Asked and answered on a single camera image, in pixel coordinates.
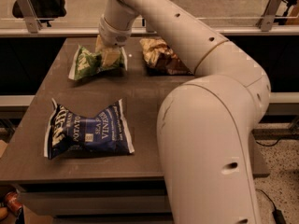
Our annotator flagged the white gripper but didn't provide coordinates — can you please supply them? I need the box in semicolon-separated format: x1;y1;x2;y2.
94;14;133;68

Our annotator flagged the green jalapeno chip bag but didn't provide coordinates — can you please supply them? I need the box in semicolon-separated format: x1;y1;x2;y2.
68;46;127;81

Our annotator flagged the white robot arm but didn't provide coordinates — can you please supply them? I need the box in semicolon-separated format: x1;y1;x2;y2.
99;0;271;224

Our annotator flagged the brown sea salt chip bag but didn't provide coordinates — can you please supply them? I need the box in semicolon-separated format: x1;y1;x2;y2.
139;38;191;76

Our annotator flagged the blue salt vinegar chip bag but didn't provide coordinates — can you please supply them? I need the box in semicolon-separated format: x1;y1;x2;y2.
44;100;135;160

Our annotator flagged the black office chair left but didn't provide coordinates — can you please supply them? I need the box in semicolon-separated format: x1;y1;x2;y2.
12;0;67;28

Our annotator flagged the glass barrier panel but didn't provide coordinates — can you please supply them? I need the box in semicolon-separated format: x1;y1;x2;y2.
0;0;281;30

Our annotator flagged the red can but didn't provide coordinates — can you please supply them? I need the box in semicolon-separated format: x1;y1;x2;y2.
4;191;22;217

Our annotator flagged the middle metal glass bracket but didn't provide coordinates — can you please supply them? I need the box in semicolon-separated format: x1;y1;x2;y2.
142;19;155;33

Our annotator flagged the metal glass bracket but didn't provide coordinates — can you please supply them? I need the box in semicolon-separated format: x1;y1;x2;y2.
142;19;155;33
257;0;282;32
16;0;42;34

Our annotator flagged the left metal glass bracket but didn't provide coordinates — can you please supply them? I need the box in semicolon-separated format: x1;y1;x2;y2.
16;0;42;34

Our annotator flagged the right metal glass bracket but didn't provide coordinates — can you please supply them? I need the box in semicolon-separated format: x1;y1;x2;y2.
257;0;282;32

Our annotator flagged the black cable with adapter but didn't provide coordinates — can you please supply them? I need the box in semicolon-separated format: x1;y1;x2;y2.
255;188;288;224

